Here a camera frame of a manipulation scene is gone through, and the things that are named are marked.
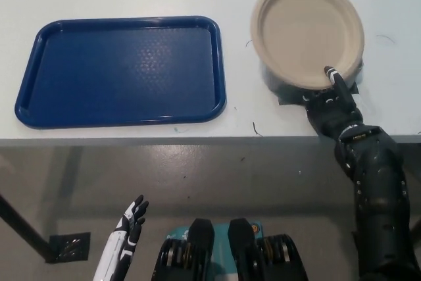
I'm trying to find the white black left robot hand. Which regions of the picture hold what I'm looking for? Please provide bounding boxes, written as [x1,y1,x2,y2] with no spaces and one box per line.
[93,194,149,281]

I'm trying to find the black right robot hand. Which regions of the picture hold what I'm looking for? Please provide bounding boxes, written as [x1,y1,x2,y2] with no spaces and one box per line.
[302,66,364,138]

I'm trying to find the beige paper plate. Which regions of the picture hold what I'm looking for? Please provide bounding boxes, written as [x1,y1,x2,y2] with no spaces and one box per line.
[250,0,365,91]

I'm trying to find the black table foot plate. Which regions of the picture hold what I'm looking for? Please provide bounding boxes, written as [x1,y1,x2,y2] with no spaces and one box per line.
[45,232,91,264]

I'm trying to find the blue plastic tray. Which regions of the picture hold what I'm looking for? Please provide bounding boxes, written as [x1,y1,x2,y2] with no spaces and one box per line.
[14,15,227,128]

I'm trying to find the grey box stand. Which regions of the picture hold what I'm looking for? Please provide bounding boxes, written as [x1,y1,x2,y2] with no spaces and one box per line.
[259,59,364,97]

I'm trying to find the black ribbed robot body block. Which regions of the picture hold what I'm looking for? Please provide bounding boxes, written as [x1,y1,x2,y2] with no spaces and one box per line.
[153,217,216,281]
[228,217,310,281]

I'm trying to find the black robot legs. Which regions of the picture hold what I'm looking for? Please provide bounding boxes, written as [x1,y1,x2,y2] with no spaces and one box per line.
[166,221,264,281]

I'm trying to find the black table leg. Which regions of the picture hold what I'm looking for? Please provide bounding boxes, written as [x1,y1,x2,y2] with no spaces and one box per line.
[0,193,55,262]

